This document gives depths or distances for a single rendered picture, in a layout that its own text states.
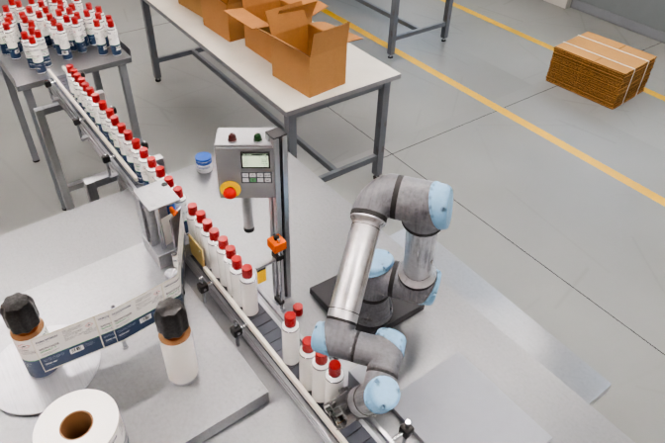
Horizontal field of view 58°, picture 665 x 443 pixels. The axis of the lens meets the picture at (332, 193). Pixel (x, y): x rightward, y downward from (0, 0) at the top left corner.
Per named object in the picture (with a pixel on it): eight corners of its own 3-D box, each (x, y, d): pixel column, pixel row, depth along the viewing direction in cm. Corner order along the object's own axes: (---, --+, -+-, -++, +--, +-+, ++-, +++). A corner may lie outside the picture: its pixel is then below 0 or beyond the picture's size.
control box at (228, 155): (223, 179, 183) (217, 127, 171) (278, 179, 183) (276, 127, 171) (219, 200, 175) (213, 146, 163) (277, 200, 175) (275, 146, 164)
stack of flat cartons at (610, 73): (543, 79, 516) (553, 45, 496) (577, 62, 543) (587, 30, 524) (613, 110, 478) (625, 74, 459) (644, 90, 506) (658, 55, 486)
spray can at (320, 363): (307, 395, 171) (307, 351, 158) (321, 385, 173) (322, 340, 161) (319, 407, 168) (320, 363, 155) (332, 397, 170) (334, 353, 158)
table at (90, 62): (26, 159, 405) (-21, 30, 347) (115, 132, 435) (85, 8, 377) (60, 216, 361) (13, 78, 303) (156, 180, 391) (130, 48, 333)
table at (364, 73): (147, 79, 498) (130, -14, 450) (233, 56, 536) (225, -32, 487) (289, 223, 361) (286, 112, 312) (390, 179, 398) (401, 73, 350)
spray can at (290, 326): (279, 357, 180) (277, 313, 168) (293, 349, 183) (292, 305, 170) (289, 369, 177) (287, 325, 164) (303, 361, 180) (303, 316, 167)
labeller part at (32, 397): (-24, 359, 177) (-26, 356, 176) (80, 311, 192) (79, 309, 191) (3, 438, 158) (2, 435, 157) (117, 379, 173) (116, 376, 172)
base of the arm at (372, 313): (338, 303, 200) (339, 281, 195) (376, 288, 207) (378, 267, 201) (362, 333, 190) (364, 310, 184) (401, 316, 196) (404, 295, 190)
